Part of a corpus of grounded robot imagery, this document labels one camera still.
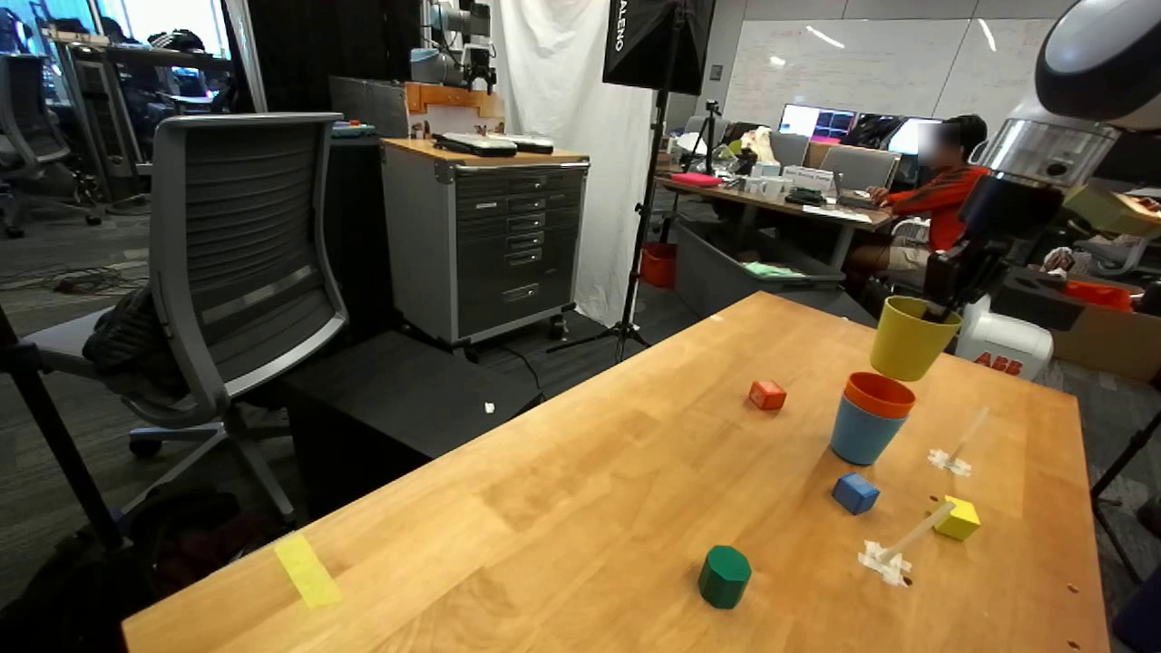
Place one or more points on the wooden background desk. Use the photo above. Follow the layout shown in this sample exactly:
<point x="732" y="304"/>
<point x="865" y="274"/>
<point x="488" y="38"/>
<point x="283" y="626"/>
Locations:
<point x="784" y="208"/>

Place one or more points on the black light stand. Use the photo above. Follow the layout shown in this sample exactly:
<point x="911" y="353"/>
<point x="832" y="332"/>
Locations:
<point x="643" y="218"/>

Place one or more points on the red cube block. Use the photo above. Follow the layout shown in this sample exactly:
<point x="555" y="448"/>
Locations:
<point x="768" y="396"/>

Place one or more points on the black low platform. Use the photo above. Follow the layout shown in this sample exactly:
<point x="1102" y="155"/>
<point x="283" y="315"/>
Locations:
<point x="422" y="385"/>

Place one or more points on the green cylinder block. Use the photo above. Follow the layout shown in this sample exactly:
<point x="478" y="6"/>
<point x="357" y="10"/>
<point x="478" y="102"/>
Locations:
<point x="725" y="580"/>

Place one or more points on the black tripod leg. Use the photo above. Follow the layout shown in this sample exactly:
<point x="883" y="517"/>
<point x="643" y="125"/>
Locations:
<point x="50" y="424"/>

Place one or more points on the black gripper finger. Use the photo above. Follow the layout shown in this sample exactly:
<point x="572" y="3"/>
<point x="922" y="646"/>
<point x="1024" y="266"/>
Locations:
<point x="941" y="281"/>
<point x="965" y="287"/>

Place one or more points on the yellow cube block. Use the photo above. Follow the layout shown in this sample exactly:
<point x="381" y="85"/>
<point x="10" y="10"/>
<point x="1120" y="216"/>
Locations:
<point x="957" y="517"/>

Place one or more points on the white curtain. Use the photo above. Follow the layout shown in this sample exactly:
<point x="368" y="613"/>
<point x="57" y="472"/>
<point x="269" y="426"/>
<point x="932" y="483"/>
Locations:
<point x="555" y="123"/>

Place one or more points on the grey drawer cabinet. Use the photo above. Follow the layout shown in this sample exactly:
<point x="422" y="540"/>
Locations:
<point x="484" y="242"/>

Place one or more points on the yellow tape strip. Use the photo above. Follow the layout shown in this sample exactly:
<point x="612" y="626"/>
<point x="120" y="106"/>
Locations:
<point x="305" y="572"/>

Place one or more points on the white stick with tape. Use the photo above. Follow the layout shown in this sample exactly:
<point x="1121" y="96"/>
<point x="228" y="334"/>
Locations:
<point x="950" y="461"/>
<point x="889" y="565"/>

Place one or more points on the red bucket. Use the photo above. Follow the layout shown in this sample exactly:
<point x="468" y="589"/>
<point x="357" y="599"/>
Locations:
<point x="657" y="263"/>

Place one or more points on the blue plastic cup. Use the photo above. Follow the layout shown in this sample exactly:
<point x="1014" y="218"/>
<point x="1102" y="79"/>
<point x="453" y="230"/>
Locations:
<point x="860" y="437"/>

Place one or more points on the black device on cabinet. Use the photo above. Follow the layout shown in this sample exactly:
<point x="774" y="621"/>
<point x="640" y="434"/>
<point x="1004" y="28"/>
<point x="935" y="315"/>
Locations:
<point x="478" y="143"/>

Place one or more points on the blue cube block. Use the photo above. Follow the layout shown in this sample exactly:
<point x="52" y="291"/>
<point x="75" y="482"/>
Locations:
<point x="854" y="490"/>

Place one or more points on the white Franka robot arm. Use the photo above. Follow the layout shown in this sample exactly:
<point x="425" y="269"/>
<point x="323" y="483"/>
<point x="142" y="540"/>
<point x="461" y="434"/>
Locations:
<point x="1102" y="56"/>

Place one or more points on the grey mesh office chair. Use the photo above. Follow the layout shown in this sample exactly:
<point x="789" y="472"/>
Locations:
<point x="237" y="266"/>

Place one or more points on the orange plastic cup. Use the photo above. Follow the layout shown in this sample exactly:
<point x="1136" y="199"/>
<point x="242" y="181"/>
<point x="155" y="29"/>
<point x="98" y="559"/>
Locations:
<point x="878" y="396"/>

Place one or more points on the yellow plastic cup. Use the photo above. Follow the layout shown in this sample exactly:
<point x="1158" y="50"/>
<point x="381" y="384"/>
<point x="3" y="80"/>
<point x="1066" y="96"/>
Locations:
<point x="910" y="343"/>

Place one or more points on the person in red shirt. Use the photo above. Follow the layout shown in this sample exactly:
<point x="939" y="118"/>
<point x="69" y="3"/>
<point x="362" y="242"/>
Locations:
<point x="950" y="195"/>

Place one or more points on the black softbox light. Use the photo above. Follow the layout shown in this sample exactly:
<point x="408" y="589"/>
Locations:
<point x="657" y="40"/>

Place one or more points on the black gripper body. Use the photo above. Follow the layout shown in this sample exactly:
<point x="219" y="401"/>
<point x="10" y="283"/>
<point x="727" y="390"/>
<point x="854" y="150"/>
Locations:
<point x="1011" y="218"/>

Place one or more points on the white ABB robot base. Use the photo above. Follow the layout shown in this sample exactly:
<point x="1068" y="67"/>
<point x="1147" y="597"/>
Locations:
<point x="1011" y="343"/>

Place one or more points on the brown cardboard box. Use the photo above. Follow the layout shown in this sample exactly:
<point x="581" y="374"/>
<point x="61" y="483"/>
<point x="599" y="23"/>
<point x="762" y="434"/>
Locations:
<point x="1113" y="343"/>

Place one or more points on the dark background office chair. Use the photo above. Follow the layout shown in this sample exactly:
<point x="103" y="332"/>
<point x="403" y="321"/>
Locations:
<point x="29" y="132"/>

